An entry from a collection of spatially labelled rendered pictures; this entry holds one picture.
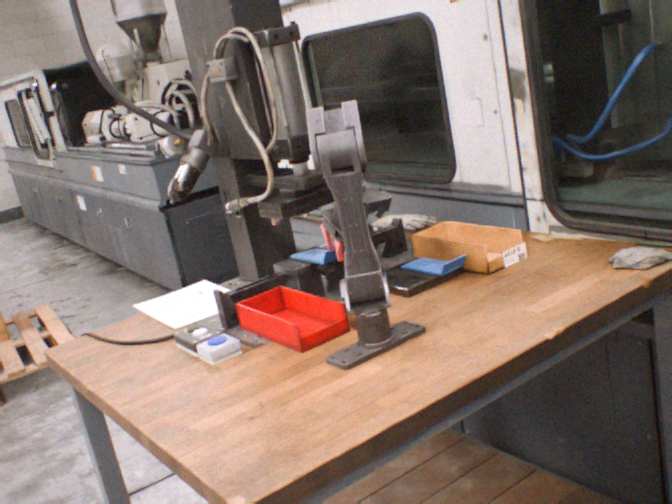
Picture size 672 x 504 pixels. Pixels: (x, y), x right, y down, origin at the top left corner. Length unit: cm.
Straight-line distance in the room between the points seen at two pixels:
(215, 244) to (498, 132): 309
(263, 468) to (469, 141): 136
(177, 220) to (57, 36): 648
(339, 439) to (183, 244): 382
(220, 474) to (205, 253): 385
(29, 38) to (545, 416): 947
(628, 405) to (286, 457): 117
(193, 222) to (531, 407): 300
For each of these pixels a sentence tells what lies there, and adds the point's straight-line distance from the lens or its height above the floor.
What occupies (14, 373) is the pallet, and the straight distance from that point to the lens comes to 437.
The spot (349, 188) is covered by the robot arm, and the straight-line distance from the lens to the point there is 134.
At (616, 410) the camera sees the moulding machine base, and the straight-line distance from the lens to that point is 217.
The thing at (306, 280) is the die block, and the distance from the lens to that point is 177.
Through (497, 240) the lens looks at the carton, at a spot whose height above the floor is 94.
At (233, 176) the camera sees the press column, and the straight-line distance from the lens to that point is 196.
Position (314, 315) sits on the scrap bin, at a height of 91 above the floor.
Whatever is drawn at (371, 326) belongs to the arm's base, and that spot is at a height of 95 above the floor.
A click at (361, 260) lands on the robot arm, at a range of 139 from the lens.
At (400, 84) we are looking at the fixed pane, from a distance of 247.
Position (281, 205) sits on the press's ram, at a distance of 172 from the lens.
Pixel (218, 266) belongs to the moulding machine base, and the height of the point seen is 21.
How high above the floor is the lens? 147
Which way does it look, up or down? 15 degrees down
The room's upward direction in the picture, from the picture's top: 11 degrees counter-clockwise
